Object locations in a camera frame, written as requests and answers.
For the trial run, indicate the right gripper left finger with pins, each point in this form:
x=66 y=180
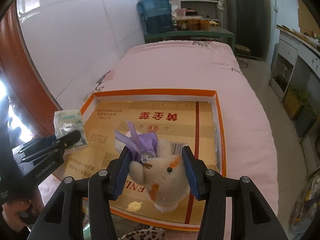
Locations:
x=61 y=218

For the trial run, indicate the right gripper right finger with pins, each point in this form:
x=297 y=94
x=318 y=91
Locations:
x=252 y=217

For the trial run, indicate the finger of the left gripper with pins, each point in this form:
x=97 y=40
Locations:
x=58 y=147
x=35 y=145

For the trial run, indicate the small green tissue pack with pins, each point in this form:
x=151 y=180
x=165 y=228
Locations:
x=67 y=121

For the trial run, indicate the plush bunny purple bow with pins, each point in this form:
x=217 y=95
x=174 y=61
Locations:
x=154 y=165

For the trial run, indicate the person's left hand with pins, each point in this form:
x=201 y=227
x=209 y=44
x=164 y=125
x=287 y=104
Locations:
x=12 y=209

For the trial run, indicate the leopard print scrunchie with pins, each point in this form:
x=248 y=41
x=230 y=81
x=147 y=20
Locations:
x=150 y=233

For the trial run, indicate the orange rimmed cardboard tray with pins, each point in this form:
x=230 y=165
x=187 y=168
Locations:
x=156 y=124

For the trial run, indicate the potted green plant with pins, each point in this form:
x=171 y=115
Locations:
x=297 y=99

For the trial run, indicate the pink table blanket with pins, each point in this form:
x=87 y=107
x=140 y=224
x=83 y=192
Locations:
x=250 y=149

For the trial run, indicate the white kitchen counter cabinet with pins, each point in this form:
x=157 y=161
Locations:
x=296 y=62

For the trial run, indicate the blue water jug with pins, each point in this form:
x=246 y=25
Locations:
x=156 y=15

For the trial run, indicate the small round stool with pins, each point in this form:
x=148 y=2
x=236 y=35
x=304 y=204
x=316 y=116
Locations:
x=243 y=53

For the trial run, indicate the black refrigerator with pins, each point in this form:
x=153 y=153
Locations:
x=247 y=20

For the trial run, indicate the red wooden door frame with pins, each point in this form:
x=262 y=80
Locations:
x=21 y=80

